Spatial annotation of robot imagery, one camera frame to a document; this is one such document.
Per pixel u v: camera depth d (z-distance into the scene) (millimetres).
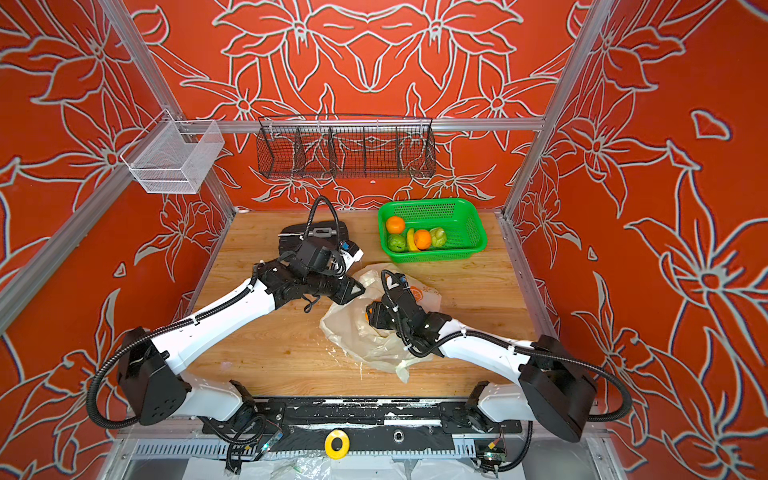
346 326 850
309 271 586
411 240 1066
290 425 727
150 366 395
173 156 919
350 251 684
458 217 1128
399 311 604
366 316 793
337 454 672
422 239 1034
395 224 1089
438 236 1034
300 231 1092
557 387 412
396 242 1032
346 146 978
